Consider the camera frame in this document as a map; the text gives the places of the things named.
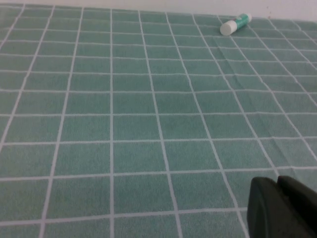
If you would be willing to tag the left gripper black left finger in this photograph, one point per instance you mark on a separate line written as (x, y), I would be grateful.
(267, 213)

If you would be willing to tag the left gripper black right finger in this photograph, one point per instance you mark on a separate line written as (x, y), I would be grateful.
(304, 205)

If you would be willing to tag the green checked tablecloth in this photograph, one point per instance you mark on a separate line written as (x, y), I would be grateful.
(123, 148)

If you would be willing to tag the green white glue stick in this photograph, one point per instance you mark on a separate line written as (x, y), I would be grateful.
(235, 23)

